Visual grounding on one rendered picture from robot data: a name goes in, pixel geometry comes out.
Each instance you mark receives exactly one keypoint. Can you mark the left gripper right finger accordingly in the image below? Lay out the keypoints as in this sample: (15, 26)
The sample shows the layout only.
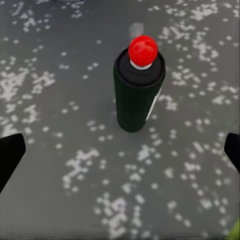
(232, 149)

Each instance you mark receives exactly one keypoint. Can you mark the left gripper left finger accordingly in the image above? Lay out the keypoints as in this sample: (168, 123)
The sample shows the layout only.
(12, 149)

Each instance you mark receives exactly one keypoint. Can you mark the insectifuge atomizer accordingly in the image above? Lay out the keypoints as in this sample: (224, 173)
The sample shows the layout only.
(139, 72)

